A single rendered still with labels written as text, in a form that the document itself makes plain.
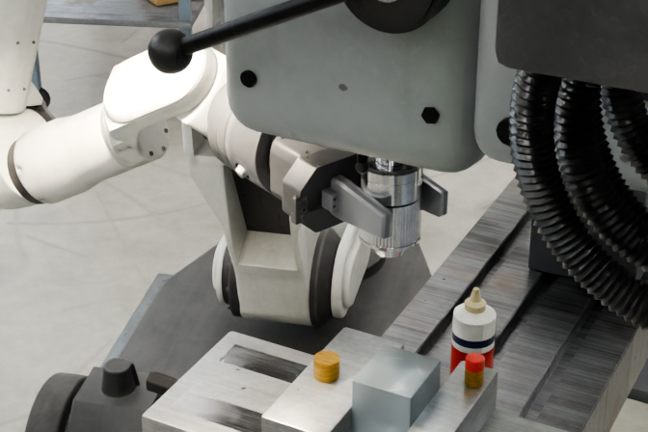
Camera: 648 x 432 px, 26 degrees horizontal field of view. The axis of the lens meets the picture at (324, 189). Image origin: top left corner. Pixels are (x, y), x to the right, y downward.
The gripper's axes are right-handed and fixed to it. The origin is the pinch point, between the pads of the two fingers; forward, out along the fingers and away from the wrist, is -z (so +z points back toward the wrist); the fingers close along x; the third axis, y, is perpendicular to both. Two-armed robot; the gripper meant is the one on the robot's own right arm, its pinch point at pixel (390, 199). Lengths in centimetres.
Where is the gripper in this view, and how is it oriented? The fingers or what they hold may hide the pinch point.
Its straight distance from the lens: 104.4
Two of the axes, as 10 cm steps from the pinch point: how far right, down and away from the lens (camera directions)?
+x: 7.8, -2.9, 5.5
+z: -6.2, -3.8, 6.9
